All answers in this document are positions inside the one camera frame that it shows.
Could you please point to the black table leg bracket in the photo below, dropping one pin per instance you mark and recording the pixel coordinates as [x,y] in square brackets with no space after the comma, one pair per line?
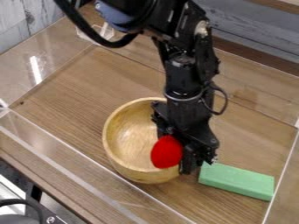
[46,206]

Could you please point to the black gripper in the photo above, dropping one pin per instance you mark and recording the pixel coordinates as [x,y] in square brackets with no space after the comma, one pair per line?
[184,118]

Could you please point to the clear acrylic corner bracket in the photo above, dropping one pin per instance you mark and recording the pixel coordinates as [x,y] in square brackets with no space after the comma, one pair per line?
[96,33]

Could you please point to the clear acrylic front barrier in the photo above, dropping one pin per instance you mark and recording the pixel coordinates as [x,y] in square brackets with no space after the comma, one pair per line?
[80,183]

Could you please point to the wooden bowl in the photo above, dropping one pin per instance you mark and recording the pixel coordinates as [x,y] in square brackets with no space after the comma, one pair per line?
[128,138]

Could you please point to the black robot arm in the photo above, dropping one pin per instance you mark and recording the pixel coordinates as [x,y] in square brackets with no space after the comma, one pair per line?
[178,26]

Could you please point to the green rectangular block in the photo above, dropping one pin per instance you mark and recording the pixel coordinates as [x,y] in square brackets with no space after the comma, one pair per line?
[244,182]

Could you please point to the red plush tomato toy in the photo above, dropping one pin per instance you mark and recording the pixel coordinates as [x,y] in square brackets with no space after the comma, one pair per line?
[167,152]

